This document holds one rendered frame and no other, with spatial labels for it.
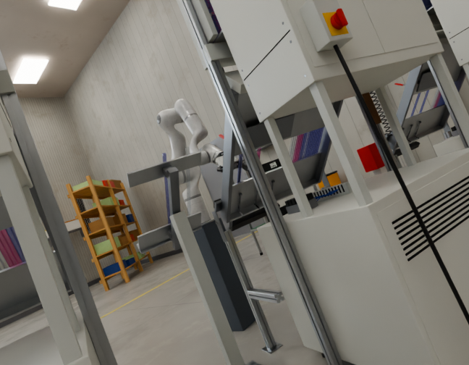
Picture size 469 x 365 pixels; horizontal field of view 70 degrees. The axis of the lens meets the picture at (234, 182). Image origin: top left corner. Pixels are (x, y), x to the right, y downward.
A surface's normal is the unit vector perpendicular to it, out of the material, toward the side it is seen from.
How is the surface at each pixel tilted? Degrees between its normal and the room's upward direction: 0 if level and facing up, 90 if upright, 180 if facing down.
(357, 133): 90
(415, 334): 90
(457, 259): 90
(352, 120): 90
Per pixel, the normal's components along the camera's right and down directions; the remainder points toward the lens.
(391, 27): 0.42, -0.22
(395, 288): -0.83, 0.31
